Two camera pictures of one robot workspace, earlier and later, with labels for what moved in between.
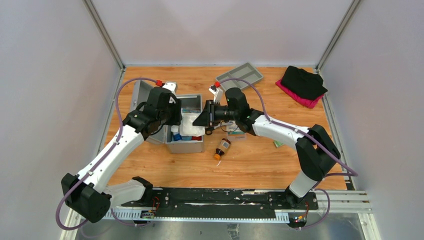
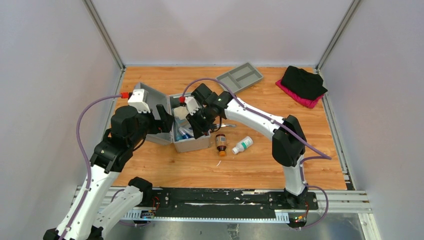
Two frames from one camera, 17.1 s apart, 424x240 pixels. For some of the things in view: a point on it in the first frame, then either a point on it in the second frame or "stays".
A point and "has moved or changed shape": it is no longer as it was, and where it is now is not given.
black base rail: [218, 202] stays
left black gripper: [177, 115] to [164, 124]
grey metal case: [187, 138] stays
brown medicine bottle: [224, 145] has moved or changed shape
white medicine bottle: [174, 128] to [242, 145]
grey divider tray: [246, 71] stays
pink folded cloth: [310, 103] stays
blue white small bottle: [177, 137] to [185, 134]
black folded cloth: [305, 84] stays
